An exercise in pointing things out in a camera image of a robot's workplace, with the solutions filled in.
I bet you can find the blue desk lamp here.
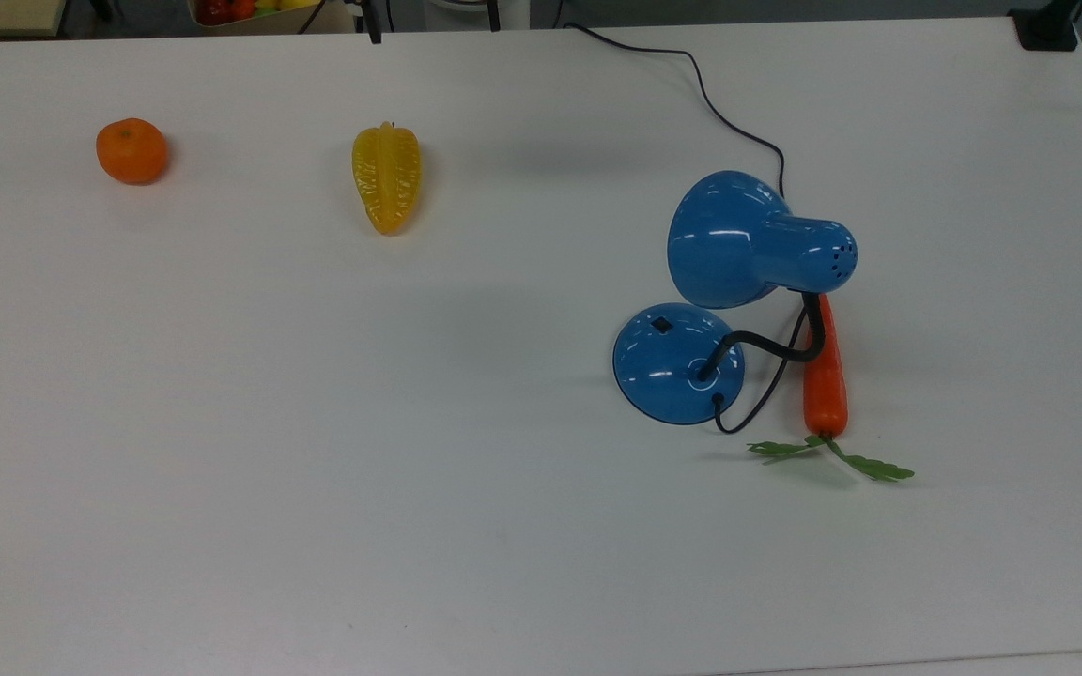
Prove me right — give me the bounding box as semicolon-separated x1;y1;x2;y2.
612;170;859;427

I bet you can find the basket of toy fruit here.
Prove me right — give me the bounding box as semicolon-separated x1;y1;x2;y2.
186;0;360;35

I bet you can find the yellow toy starfruit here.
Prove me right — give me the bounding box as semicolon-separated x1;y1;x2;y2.
351;121;423;237

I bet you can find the orange toy tangerine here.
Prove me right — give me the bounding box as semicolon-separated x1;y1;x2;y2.
95;117;170;186

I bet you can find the orange toy carrot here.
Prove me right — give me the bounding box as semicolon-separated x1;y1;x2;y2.
748;293;916;484

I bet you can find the black stand base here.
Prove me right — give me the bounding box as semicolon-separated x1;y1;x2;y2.
1009;0;1082;53

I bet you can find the black lamp power cable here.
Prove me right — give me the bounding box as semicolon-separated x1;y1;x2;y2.
563;21;810;436

